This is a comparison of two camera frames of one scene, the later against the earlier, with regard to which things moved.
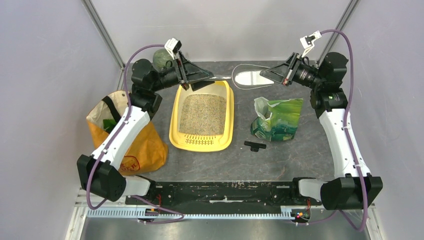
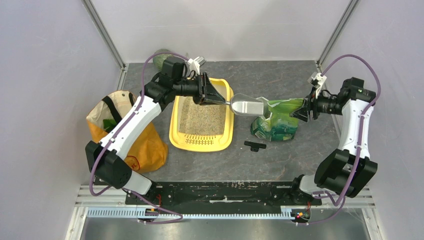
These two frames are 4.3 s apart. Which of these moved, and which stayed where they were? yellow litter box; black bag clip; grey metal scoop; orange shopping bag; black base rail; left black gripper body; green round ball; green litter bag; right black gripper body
Moved: left black gripper body; grey metal scoop; right black gripper body
Stayed: black bag clip; yellow litter box; orange shopping bag; black base rail; green litter bag; green round ball
